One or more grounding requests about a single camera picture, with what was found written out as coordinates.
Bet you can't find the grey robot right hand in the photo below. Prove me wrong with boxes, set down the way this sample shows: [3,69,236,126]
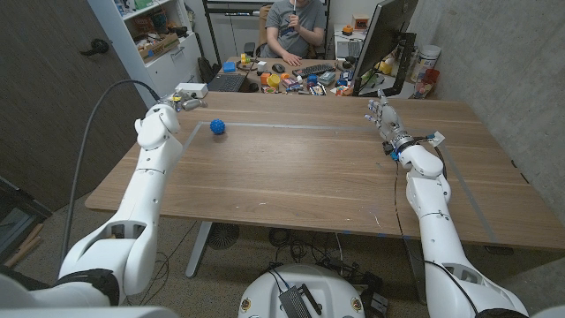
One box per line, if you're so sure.
[364,89,416,154]

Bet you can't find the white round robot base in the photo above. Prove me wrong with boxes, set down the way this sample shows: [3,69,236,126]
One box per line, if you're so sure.
[237,263,367,318]

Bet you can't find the white paper tag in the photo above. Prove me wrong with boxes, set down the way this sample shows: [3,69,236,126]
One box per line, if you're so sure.
[425,130,447,148]

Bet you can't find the red cup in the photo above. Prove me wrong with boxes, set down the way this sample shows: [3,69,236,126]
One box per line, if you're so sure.
[414,67,441,100]

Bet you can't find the white plastic tub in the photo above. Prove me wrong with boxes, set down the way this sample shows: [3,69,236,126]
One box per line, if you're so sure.
[410,44,442,83]

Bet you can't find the black keyboard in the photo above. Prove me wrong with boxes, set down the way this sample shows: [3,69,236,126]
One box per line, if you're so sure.
[291,63,337,80]

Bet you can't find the black computer monitor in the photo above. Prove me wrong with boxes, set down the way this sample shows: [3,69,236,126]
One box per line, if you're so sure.
[351,0,419,98]

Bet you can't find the orange wooden box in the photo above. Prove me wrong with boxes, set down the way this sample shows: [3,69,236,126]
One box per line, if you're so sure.
[350,13,372,32]

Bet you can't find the person in grey t-shirt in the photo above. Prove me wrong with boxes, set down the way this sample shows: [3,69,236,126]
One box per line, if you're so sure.
[259,0,328,67]

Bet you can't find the brown office chair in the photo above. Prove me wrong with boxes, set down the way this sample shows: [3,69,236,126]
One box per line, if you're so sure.
[243,4,277,59]

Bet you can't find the black laptop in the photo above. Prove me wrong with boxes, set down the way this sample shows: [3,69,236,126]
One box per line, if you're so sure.
[206,72,249,94]

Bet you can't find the black backpack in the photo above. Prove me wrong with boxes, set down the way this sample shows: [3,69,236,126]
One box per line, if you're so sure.
[197,57,218,83]

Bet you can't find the white box device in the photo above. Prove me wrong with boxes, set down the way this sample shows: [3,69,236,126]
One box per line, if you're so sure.
[174,81,210,100]

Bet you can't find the round black floor fan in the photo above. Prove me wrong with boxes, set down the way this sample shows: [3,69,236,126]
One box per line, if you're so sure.
[207,222,241,251]

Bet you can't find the whiteboard on black stand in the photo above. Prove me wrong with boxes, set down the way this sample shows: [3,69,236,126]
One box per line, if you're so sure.
[201,0,267,68]

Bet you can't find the white shelf cabinet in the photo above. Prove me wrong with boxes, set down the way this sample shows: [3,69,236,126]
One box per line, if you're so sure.
[87,0,205,110]

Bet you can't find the white table leg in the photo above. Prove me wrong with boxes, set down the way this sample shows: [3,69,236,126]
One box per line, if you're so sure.
[185,220,215,280]

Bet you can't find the cardboard box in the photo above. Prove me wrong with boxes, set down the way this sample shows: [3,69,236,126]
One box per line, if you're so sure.
[138,33,182,64]

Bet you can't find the black framed panel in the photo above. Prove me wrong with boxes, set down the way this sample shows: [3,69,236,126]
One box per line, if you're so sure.
[0,176,53,262]

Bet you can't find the wooden sticks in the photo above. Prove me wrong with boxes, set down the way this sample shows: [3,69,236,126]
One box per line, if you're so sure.
[3,222,46,269]

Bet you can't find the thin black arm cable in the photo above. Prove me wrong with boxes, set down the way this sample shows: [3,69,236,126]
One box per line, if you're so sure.
[393,159,480,318]

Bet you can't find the black floor cable bundle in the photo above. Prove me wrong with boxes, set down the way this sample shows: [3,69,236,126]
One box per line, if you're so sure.
[263,226,386,310]

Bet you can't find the black door handle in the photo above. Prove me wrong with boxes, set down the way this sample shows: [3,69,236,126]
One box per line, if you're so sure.
[79,38,110,57]

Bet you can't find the thick grey cable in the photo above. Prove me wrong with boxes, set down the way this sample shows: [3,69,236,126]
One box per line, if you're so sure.
[58,79,162,276]

